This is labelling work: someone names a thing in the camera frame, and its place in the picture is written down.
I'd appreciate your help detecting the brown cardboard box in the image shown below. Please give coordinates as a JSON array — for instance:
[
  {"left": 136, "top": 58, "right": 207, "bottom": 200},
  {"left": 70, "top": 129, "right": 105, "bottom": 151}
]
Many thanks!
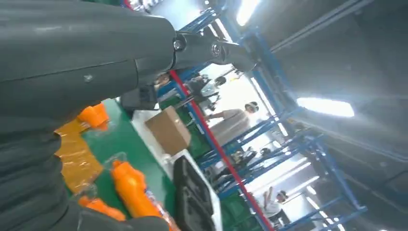
[{"left": 145, "top": 105, "right": 192, "bottom": 156}]

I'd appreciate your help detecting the white table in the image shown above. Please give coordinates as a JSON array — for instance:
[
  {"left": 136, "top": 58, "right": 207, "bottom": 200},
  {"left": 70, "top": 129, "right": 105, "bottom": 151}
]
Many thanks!
[{"left": 131, "top": 109, "right": 224, "bottom": 231}]

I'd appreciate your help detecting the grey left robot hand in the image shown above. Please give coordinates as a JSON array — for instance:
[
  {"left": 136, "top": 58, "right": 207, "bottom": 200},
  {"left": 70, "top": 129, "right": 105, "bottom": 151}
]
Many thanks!
[{"left": 0, "top": 0, "right": 257, "bottom": 231}]

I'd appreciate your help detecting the person in background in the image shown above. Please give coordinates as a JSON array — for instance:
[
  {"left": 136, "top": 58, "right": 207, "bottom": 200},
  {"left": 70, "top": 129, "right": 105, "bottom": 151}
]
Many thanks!
[{"left": 187, "top": 74, "right": 228, "bottom": 111}]

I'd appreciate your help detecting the ceiling light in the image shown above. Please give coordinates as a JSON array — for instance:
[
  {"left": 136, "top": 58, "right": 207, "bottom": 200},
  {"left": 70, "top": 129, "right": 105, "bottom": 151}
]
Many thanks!
[
  {"left": 295, "top": 97, "right": 355, "bottom": 118},
  {"left": 235, "top": 0, "right": 261, "bottom": 27}
]

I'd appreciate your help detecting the orange detergent bottle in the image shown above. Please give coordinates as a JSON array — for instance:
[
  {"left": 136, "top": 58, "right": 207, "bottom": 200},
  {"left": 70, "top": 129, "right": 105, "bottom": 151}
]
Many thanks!
[
  {"left": 105, "top": 153, "right": 179, "bottom": 231},
  {"left": 73, "top": 185, "right": 127, "bottom": 222},
  {"left": 77, "top": 103, "right": 110, "bottom": 132}
]

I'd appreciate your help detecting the red bar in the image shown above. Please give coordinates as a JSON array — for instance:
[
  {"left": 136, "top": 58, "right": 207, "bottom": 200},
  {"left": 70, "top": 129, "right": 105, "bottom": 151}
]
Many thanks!
[{"left": 169, "top": 70, "right": 275, "bottom": 231}]

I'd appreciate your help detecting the black tablet on stand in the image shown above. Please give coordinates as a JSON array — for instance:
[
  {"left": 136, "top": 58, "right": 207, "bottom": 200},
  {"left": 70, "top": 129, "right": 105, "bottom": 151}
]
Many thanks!
[{"left": 121, "top": 85, "right": 158, "bottom": 111}]

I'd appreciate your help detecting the green table mat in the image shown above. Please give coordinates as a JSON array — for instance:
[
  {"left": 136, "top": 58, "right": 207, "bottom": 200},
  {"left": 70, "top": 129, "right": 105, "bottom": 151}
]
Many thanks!
[{"left": 81, "top": 99, "right": 177, "bottom": 219}]

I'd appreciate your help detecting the person with headset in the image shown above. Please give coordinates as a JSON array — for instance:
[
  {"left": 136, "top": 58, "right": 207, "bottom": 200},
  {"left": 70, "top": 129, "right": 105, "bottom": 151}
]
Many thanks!
[{"left": 206, "top": 101, "right": 259, "bottom": 145}]

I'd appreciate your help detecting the open black foam case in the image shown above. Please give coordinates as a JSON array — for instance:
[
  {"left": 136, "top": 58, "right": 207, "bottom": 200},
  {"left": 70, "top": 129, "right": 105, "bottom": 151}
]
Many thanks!
[{"left": 173, "top": 155, "right": 220, "bottom": 231}]

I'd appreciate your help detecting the yellow plastic sheet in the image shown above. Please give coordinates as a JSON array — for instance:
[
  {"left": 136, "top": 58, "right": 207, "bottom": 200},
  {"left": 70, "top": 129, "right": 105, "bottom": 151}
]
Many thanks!
[{"left": 54, "top": 119, "right": 104, "bottom": 194}]

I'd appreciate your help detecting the blue metal rack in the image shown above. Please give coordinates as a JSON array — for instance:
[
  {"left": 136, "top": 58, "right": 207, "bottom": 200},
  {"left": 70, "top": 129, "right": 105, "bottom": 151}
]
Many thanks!
[
  {"left": 156, "top": 6, "right": 255, "bottom": 106},
  {"left": 191, "top": 108, "right": 368, "bottom": 231}
]

